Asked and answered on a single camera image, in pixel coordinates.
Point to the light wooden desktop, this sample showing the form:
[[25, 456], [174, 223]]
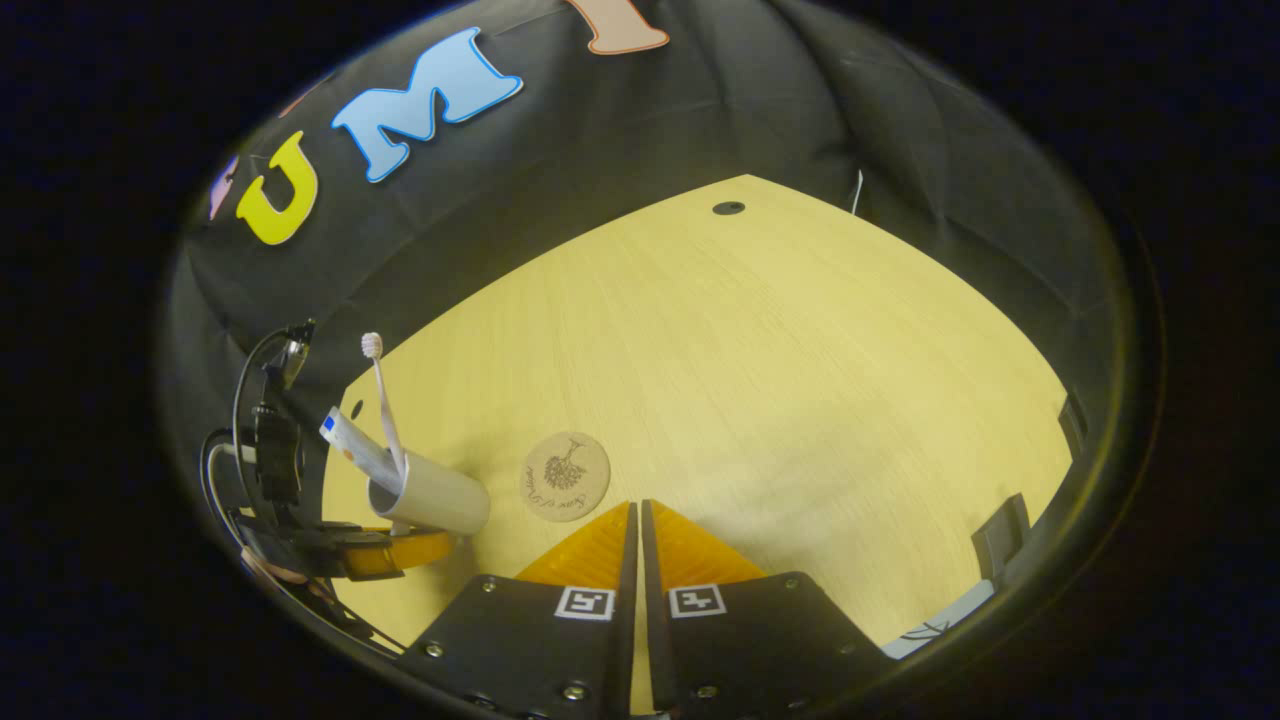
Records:
[[780, 380]]

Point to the white toothpaste tube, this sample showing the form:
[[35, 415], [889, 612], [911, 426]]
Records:
[[350, 440]]

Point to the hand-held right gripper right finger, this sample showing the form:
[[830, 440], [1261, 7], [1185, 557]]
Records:
[[655, 640]]

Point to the dark rectangular block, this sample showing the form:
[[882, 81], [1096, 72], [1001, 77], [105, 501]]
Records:
[[1000, 540]]

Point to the black backdrop cloth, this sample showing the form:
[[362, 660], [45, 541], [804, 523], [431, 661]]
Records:
[[620, 130]]

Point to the white toothbrush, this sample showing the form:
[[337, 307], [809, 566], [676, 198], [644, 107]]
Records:
[[372, 346]]

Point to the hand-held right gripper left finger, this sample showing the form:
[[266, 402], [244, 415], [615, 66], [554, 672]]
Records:
[[625, 650]]

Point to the white sheet with black lines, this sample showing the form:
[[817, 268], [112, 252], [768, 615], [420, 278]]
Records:
[[950, 615]]

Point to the round wooden coaster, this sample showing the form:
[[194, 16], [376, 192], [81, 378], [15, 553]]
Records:
[[565, 476]]

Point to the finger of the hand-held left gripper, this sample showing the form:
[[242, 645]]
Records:
[[395, 552]]

